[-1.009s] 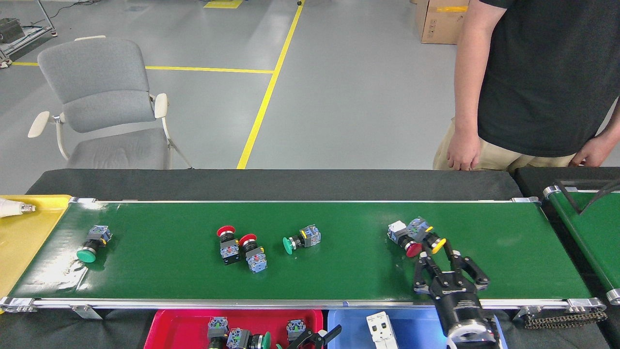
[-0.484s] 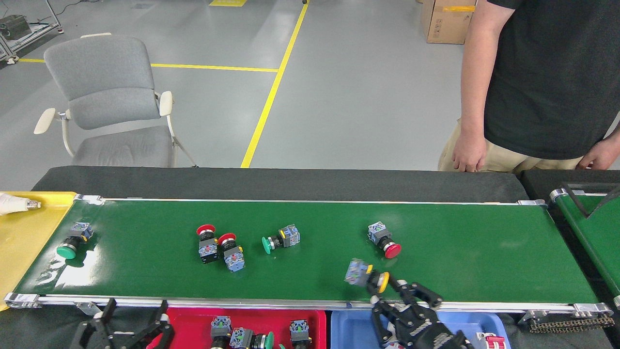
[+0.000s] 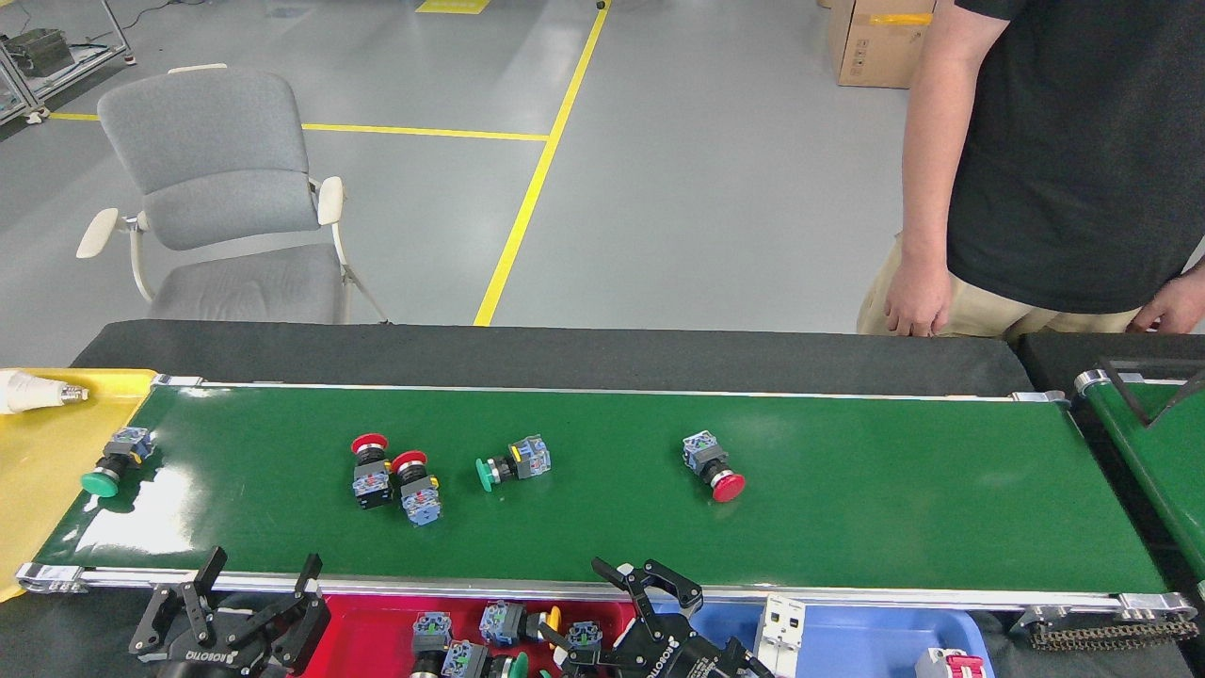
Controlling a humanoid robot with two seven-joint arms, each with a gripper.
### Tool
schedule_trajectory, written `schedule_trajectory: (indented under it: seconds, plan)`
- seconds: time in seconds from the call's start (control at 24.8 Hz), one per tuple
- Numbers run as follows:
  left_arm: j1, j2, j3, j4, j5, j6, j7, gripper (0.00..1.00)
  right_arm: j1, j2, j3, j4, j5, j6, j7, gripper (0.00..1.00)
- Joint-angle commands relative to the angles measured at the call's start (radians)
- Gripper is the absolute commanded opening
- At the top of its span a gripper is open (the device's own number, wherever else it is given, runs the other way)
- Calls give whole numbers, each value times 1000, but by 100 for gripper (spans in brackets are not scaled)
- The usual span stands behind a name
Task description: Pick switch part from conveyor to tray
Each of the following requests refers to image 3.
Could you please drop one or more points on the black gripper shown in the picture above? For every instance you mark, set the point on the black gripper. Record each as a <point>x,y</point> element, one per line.
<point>678,659</point>
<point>221,654</point>

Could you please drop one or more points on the yellow mushroom button switch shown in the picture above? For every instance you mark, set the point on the yellow mushroom button switch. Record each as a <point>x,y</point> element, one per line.
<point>504,623</point>

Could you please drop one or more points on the white circuit breaker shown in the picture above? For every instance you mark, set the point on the white circuit breaker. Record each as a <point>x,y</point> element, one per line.
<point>779,640</point>
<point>941,664</point>

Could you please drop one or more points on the person's right forearm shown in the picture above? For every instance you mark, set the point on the person's right forearm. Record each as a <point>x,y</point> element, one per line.
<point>927,198</point>

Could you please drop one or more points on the red plastic tray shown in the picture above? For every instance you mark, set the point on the red plastic tray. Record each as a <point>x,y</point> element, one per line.
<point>367,640</point>

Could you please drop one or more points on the blue plastic tray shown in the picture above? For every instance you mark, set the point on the blue plastic tray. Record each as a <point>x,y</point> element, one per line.
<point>847,645</point>

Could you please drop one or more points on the yellow plastic tray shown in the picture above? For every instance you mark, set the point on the yellow plastic tray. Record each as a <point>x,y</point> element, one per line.
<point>47,490</point>

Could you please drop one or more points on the long green conveyor belt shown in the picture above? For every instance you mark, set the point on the long green conveyor belt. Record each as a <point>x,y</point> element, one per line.
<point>847,508</point>

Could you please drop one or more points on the short green conveyor belt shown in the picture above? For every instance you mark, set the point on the short green conveyor belt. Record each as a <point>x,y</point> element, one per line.
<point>1167,471</point>

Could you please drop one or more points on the person's right hand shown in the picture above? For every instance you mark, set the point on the person's right hand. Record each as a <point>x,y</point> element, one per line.
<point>921,297</point>

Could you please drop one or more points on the person's left hand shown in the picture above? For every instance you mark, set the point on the person's left hand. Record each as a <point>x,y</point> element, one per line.
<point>1177,301</point>

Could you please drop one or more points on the grey office chair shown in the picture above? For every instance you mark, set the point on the grey office chair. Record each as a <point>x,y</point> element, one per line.
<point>216,132</point>

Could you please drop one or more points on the metal rack cart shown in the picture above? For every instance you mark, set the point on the metal rack cart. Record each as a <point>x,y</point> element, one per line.
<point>85,66</point>

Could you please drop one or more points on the dark equipment box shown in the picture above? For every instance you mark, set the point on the dark equipment box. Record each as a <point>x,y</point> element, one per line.
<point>38,52</point>

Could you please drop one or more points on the cardboard box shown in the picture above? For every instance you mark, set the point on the cardboard box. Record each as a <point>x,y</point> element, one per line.
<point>875,52</point>

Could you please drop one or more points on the person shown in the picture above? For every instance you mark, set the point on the person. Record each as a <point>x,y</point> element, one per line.
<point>1083,141</point>

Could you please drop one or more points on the black guide bracket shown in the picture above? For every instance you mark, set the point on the black guide bracket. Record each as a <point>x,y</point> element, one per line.
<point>1126,395</point>

